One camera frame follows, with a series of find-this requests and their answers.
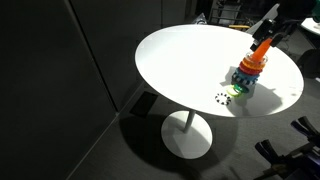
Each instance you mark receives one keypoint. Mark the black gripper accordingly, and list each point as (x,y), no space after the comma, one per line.
(266,27)

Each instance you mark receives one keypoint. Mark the yellow bar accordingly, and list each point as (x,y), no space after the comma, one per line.
(238,26)

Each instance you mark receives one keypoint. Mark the small white round table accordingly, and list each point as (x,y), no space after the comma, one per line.
(311,27)

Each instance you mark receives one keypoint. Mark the metal rack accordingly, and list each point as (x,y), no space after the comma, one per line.
(226,11)

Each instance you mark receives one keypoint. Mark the grey white folded object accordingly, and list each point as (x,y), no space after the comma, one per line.
(200,19)

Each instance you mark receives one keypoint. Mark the black spring clamp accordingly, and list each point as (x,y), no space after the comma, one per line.
(305,128)
(268,151)

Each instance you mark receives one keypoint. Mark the black clamp stand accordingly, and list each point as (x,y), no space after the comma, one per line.
(300,158)

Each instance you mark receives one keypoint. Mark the black floor plate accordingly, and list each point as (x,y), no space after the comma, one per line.
(144,104)

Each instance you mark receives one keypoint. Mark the dark partition panel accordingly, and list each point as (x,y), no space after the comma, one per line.
(43,93)
(116,43)

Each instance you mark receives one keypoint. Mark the orange stacking post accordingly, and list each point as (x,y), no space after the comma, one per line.
(261,50)

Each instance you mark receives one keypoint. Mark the white table pedestal base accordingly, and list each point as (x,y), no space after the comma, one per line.
(186,138)

